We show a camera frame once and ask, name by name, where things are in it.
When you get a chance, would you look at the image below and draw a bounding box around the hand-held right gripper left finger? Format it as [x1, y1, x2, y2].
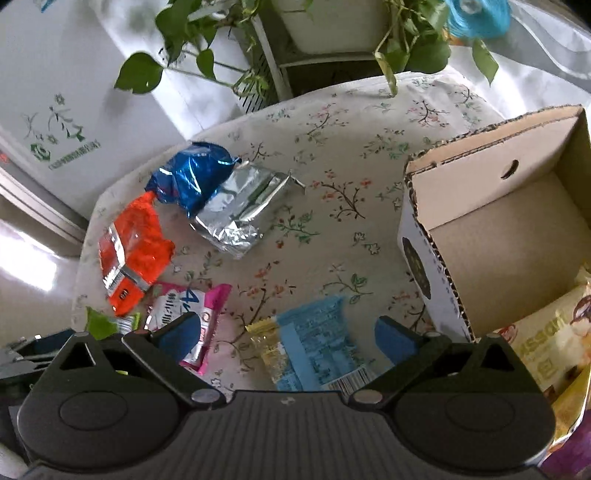
[60, 311, 229, 408]

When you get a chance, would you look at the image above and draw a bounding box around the white and yellow bread packet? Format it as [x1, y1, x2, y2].
[493, 268, 591, 398]

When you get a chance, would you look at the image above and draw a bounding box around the silver foil snack packet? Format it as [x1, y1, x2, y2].
[191, 161, 306, 260]

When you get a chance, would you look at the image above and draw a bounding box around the white vented appliance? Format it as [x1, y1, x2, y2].
[228, 28, 283, 114]

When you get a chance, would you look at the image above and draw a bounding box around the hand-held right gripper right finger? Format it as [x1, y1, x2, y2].
[348, 315, 534, 408]

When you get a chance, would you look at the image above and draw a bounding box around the white metal plant stand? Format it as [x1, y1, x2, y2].
[249, 9, 384, 100]

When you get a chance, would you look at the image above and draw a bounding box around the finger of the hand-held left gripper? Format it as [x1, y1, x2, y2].
[0, 329, 77, 365]

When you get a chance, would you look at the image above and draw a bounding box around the pink and white snack packet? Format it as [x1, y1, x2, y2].
[145, 283, 232, 373]

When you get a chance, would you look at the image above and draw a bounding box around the light blue snack packet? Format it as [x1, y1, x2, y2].
[274, 295, 380, 394]

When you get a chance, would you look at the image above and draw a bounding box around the orange-red snack packet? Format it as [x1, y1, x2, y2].
[98, 191, 176, 318]

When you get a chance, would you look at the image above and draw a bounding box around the white plant pot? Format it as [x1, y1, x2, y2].
[271, 0, 394, 55]

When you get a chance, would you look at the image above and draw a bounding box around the white refrigerator with tree print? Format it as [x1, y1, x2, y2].
[0, 0, 259, 236]

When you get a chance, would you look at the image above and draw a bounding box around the white patterned plastic table cover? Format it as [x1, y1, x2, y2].
[441, 0, 591, 127]

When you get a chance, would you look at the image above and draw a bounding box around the lime green snack packet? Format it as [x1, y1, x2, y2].
[85, 306, 142, 343]

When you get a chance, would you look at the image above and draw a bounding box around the floral tablecloth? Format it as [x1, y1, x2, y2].
[71, 74, 513, 402]

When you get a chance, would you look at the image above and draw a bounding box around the green pothos plant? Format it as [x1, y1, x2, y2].
[114, 0, 500, 96]

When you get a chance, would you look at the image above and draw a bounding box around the blue foil snack packet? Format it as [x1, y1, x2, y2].
[145, 141, 242, 217]

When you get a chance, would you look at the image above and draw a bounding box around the cardboard box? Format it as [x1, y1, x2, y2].
[398, 105, 591, 343]

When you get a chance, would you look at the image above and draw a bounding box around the purple snack packet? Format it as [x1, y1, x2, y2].
[539, 427, 591, 480]

